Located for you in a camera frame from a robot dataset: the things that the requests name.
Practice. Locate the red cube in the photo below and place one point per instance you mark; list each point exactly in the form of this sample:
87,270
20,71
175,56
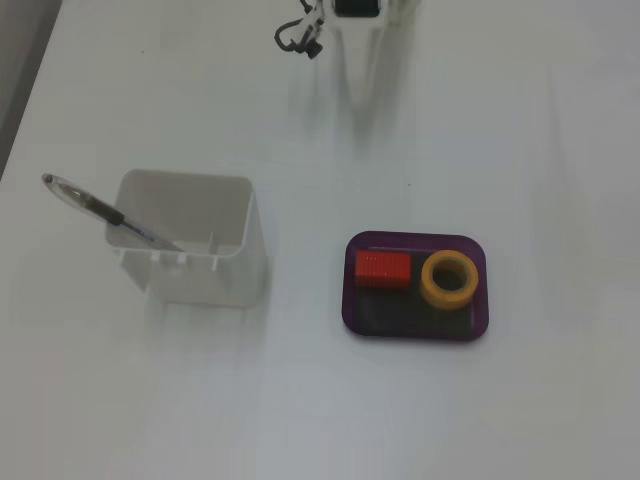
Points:
383,270

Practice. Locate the purple tray box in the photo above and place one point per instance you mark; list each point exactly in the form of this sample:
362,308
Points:
400,315

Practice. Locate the clear ballpoint pen black grip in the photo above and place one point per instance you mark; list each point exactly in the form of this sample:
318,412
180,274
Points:
95,205

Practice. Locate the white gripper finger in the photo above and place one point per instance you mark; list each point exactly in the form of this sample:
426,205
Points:
364,70

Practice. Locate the white plastic pen holder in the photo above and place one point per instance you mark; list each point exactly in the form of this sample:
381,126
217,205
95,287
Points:
200,270

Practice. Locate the yellow tape roll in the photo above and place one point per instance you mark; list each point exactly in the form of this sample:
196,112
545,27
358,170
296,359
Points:
449,280

